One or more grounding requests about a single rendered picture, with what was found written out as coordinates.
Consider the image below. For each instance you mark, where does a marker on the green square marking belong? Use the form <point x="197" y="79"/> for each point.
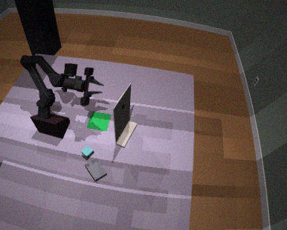
<point x="99" y="121"/>

